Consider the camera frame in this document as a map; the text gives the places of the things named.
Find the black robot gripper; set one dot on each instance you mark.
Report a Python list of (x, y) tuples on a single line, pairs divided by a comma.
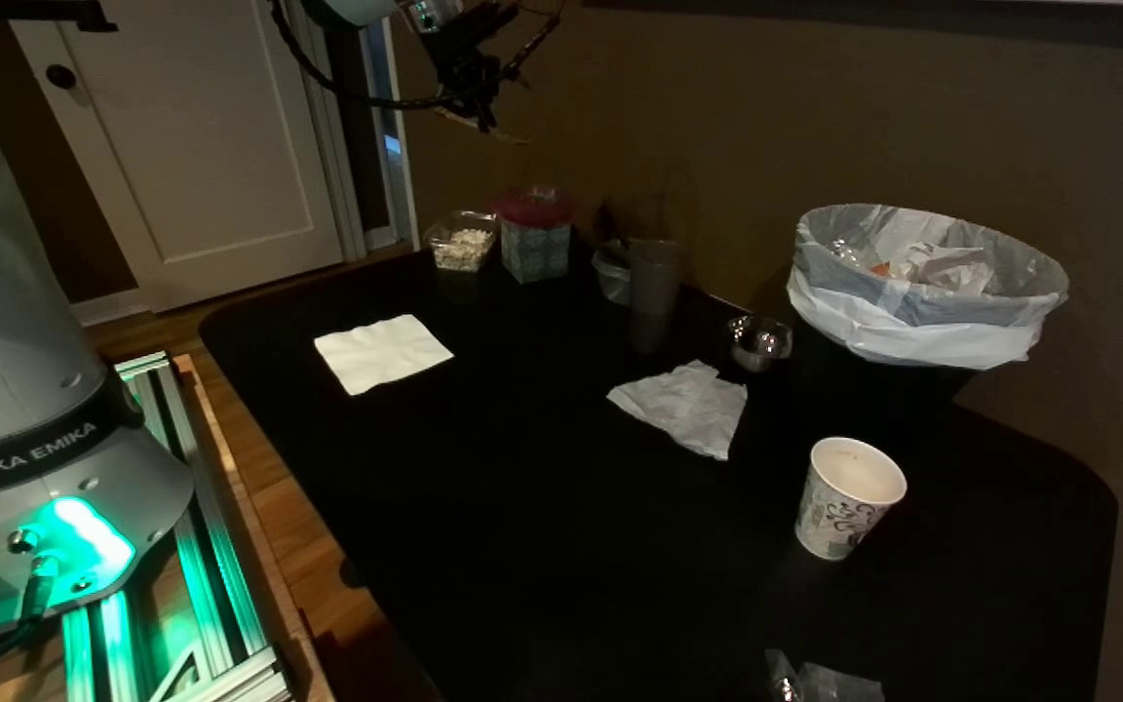
[(455, 40)]

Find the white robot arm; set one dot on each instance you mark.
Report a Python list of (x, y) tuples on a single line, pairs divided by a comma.
[(16, 392)]

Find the grey box under plate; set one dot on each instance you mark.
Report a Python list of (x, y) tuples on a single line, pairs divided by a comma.
[(535, 251)]

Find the clear popcorn container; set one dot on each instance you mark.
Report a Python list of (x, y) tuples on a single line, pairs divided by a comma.
[(463, 240)]

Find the clear plastic cup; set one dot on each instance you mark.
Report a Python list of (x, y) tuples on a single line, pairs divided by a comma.
[(658, 275)]

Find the white paper napkin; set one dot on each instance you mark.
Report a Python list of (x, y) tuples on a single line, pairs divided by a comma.
[(379, 353)]

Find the white door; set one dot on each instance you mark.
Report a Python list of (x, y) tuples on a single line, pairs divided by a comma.
[(194, 130)]

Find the small round glass bowl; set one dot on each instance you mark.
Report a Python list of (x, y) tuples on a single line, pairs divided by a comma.
[(759, 340)]

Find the crumpled white tissue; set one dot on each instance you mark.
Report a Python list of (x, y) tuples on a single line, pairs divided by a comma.
[(691, 401)]

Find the black trash bin white liner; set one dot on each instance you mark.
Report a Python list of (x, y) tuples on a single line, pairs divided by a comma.
[(913, 303)]

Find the white paper cup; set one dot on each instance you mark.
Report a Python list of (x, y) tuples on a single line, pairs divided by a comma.
[(849, 492)]

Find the small clear snack package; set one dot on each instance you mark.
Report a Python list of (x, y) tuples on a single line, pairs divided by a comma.
[(817, 685)]

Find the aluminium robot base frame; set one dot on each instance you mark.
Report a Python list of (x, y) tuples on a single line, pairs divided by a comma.
[(151, 596)]

